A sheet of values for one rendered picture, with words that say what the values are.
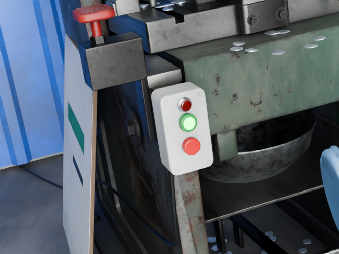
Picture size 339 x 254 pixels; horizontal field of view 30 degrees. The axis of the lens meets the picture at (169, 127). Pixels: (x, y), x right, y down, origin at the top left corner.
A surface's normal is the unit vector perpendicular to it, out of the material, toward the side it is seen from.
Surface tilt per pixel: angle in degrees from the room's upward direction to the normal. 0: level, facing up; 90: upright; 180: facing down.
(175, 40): 90
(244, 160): 105
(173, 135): 90
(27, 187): 0
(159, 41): 90
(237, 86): 90
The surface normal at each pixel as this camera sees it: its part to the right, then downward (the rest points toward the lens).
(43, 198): -0.14, -0.93
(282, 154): 0.49, 0.48
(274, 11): 0.33, 0.29
